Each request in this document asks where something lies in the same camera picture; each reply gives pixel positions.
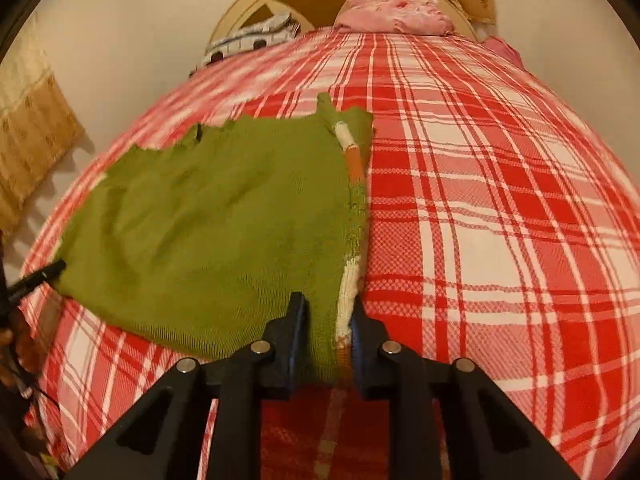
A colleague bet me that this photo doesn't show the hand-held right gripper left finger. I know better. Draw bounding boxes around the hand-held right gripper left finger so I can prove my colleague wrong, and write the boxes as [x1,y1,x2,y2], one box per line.
[65,291,309,480]

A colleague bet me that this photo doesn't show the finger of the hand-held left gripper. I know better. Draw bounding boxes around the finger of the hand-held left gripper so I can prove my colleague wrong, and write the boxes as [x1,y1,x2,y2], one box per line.
[6,259,67,305]

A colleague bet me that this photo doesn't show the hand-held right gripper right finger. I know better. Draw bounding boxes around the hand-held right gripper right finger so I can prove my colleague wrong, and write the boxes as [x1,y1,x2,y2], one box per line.
[350,295,581,480]

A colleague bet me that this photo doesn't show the green orange striped knit sweater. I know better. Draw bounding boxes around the green orange striped knit sweater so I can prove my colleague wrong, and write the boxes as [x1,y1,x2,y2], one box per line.
[50,92,376,387]

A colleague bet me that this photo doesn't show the large beige floral curtain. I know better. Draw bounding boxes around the large beige floral curtain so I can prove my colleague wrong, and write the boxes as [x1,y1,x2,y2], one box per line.
[0,10,86,237]

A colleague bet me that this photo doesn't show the bed with red plaid sheet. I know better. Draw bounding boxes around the bed with red plaid sheet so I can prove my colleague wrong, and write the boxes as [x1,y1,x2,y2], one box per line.
[20,27,640,480]

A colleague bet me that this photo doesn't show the grey white folded cloth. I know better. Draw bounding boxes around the grey white folded cloth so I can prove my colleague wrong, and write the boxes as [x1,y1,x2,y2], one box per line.
[200,10,302,67]

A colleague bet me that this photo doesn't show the pink cloth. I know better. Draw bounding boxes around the pink cloth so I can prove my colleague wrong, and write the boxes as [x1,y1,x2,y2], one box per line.
[481,35,526,69]

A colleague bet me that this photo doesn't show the pink crumpled blanket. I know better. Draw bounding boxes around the pink crumpled blanket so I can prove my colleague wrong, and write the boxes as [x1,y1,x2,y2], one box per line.
[333,0,457,37]

